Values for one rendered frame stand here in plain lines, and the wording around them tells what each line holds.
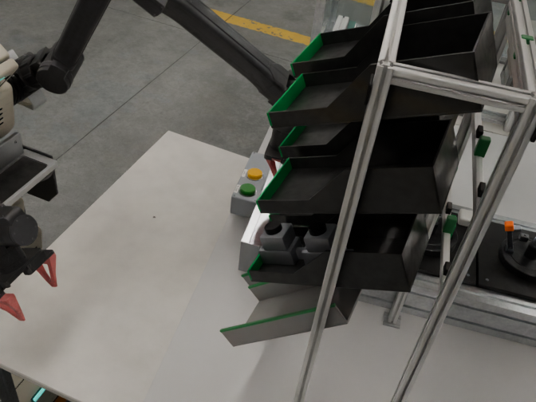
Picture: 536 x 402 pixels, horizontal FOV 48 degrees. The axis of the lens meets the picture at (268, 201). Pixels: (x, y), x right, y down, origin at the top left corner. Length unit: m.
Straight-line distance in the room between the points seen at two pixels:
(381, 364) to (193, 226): 0.60
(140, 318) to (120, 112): 2.32
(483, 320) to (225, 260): 0.63
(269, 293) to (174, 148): 0.76
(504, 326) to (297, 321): 0.61
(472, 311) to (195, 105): 2.53
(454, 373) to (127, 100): 2.74
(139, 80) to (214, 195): 2.27
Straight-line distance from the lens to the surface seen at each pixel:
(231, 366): 1.34
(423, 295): 1.47
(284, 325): 1.10
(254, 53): 1.29
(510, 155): 0.77
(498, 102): 0.73
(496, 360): 1.52
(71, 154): 3.31
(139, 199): 1.70
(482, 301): 1.48
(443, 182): 0.84
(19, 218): 1.15
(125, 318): 1.42
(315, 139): 1.08
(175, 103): 3.70
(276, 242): 1.03
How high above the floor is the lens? 1.98
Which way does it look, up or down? 41 degrees down
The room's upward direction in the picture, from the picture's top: 8 degrees clockwise
